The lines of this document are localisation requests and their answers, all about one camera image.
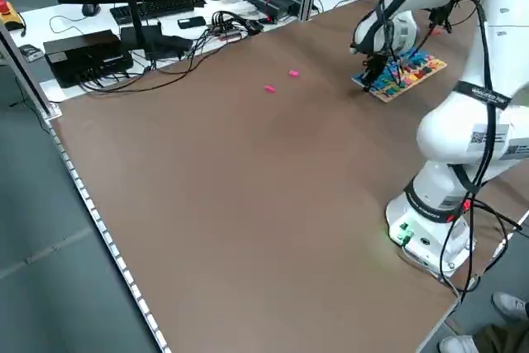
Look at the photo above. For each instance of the red emergency stop button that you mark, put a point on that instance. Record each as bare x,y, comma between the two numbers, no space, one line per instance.
8,12

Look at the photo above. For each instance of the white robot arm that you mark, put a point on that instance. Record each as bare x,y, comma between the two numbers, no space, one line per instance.
450,134

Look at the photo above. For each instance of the black monitor stand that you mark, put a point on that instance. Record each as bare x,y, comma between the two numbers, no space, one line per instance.
134,18

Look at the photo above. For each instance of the black keyboard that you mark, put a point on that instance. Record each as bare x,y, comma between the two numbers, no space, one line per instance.
165,8

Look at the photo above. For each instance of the person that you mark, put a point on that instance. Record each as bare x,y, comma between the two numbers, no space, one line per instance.
508,303

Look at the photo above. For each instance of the small grey desk device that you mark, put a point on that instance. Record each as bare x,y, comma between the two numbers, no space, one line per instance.
31,52

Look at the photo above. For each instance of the pink rectangular block piece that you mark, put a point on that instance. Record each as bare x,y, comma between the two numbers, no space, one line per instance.
294,74

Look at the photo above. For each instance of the black computer mouse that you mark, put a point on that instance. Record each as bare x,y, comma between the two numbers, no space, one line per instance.
90,9

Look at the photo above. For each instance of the aluminium corner frame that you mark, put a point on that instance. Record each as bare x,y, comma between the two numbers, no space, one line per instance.
29,80

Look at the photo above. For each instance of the blue wooden toy board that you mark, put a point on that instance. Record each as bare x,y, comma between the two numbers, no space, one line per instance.
421,68

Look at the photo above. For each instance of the pink number one piece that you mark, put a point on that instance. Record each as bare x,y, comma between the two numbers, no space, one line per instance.
270,89

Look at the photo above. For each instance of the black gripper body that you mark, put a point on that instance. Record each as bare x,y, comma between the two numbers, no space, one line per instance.
378,63

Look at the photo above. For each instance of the large black electronics box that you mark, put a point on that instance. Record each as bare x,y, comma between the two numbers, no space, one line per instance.
82,55

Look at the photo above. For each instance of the small black handheld device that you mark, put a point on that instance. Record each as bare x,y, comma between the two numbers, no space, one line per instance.
191,22

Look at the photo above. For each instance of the aluminium table edge rail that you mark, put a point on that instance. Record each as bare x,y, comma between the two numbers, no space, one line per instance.
107,237

